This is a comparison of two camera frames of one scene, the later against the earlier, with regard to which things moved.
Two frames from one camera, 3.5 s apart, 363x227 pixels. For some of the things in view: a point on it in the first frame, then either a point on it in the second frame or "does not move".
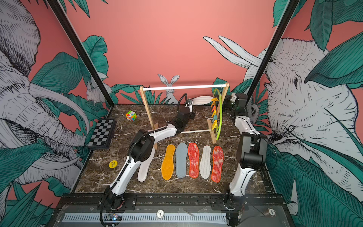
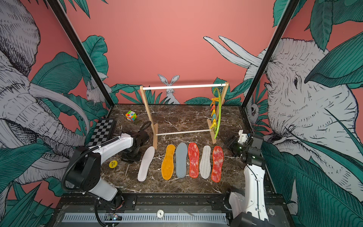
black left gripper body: x=191 y=117 to x=132 y=155
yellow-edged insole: x=167 y=166 does not move
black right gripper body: x=230 y=106 to x=237 y=149
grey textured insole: x=205 y=167 does not move
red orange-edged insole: x=194 y=150 does not move
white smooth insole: x=181 y=151 does not move
